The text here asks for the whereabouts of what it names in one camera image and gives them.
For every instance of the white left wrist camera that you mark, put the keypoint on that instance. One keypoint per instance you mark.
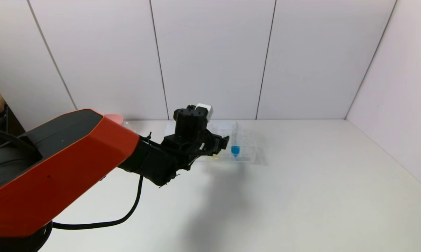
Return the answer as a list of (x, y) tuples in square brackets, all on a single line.
[(204, 110)]

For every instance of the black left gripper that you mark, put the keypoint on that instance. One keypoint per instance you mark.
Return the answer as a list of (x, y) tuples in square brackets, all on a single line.
[(220, 144)]

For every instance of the pink bowl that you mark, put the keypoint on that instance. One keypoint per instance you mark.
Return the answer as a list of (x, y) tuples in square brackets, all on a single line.
[(113, 118)]

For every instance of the test tube with blue pigment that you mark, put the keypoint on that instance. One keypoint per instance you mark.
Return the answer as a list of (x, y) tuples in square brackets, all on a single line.
[(235, 150)]

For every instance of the white paper sheet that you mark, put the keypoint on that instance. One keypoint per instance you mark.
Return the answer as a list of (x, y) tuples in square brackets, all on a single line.
[(227, 124)]

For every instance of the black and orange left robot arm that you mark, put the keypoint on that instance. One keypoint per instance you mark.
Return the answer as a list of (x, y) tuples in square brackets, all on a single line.
[(56, 168)]

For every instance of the clear acrylic test tube rack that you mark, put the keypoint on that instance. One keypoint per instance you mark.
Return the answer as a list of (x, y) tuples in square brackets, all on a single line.
[(247, 154)]

